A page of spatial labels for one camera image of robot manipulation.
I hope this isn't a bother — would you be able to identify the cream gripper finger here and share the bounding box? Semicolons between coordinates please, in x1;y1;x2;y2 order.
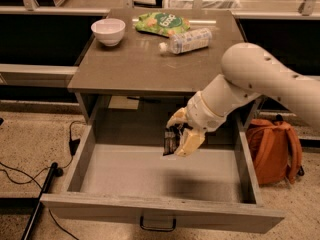
166;108;188;128
174;129;205;157

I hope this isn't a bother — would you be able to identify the open grey top drawer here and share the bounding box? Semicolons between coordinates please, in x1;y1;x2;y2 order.
40;95;286;235

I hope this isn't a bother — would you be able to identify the white ceramic bowl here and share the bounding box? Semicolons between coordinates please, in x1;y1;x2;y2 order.
91;18;126;47

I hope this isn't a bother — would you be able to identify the black pole on floor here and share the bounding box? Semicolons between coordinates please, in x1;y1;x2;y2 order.
20;162;64;240

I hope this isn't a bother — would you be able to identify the black power adapter cable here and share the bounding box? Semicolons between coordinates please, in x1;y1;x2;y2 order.
0;120;87;240

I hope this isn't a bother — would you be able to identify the black drawer handle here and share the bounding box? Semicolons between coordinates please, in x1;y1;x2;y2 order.
139;216;177;233

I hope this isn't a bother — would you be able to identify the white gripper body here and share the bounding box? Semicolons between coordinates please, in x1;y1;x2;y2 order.
186;91;230;132

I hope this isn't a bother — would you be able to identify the clear plastic water bottle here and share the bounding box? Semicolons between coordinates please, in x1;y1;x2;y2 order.
159;28;212;55

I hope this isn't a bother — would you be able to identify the orange backpack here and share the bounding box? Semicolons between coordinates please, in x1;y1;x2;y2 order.
246;119;302;185

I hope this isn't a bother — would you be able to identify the black rxbar chocolate bar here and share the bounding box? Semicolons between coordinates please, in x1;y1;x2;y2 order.
163;126;180;156

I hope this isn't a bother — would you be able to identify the green snack bag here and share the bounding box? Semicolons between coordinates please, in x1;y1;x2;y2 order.
135;12;190;37

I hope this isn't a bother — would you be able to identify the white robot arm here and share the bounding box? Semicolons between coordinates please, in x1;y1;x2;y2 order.
167;43;320;156

